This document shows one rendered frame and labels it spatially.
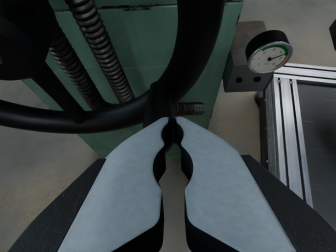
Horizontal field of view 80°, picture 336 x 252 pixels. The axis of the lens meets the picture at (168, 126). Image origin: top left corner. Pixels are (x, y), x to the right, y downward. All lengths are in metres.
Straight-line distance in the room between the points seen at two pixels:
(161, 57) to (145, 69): 0.05
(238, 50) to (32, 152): 1.02
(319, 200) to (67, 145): 1.03
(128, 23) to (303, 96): 0.78
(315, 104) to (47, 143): 1.20
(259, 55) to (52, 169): 0.97
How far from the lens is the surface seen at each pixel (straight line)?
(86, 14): 0.22
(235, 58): 0.40
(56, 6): 0.38
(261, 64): 0.36
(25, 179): 1.14
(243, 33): 0.46
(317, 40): 1.63
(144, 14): 0.36
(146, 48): 0.39
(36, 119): 0.27
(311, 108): 0.96
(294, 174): 0.78
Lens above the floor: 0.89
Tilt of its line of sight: 62 degrees down
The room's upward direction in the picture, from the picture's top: 6 degrees counter-clockwise
